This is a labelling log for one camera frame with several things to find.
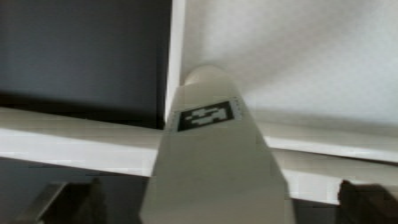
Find white desk top tray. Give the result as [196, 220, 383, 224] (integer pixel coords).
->
[168, 0, 398, 163]

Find white front fence bar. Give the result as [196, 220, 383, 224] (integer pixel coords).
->
[0, 108, 398, 204]

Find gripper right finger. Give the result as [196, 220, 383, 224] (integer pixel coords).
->
[337, 180, 398, 224]

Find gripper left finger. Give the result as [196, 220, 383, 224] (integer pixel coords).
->
[11, 178, 107, 224]

